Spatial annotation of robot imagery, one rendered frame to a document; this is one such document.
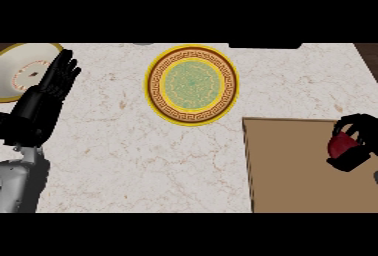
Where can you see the brown tray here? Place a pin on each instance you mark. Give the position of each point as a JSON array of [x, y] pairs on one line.
[[311, 166]]

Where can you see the yellow brown green patterned plate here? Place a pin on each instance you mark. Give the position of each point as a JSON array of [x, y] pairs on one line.
[[191, 85]]

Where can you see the red pear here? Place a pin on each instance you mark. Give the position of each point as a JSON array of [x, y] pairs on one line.
[[342, 145]]

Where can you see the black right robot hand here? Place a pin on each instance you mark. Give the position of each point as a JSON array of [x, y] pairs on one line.
[[355, 160]]

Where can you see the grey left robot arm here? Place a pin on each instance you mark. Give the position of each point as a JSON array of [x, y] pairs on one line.
[[17, 180]]

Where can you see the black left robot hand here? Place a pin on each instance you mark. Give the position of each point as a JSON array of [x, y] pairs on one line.
[[42, 100]]

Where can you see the white bowl with gold rim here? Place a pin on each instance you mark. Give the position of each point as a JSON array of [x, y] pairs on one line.
[[23, 71]]

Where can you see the dark brown wooden furniture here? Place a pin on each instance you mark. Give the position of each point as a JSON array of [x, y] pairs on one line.
[[370, 60]]

